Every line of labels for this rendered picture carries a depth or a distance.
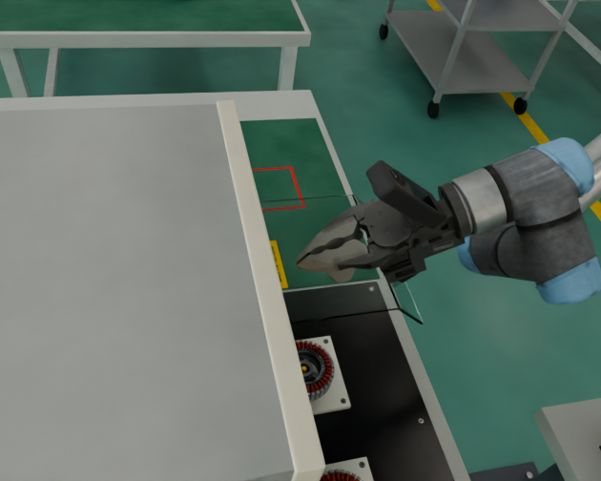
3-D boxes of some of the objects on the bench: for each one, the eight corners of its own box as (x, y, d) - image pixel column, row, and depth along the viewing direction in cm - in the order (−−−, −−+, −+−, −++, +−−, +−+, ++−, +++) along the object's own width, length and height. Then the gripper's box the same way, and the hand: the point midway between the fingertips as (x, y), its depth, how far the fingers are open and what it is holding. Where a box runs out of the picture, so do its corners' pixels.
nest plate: (329, 338, 108) (330, 335, 107) (349, 408, 98) (351, 406, 97) (256, 348, 104) (256, 345, 103) (270, 423, 95) (271, 420, 94)
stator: (327, 347, 105) (330, 337, 102) (336, 401, 97) (340, 392, 95) (270, 349, 103) (272, 340, 100) (275, 405, 96) (277, 395, 93)
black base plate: (374, 287, 120) (377, 281, 119) (506, 627, 80) (512, 625, 79) (160, 313, 109) (159, 306, 107) (190, 722, 69) (190, 723, 68)
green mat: (315, 118, 160) (316, 117, 160) (380, 279, 122) (380, 279, 122) (-33, 132, 138) (-33, 131, 138) (-87, 334, 100) (-88, 334, 100)
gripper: (476, 259, 67) (320, 317, 69) (447, 207, 73) (303, 263, 75) (472, 219, 60) (300, 284, 62) (442, 165, 66) (283, 228, 68)
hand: (304, 258), depth 66 cm, fingers closed
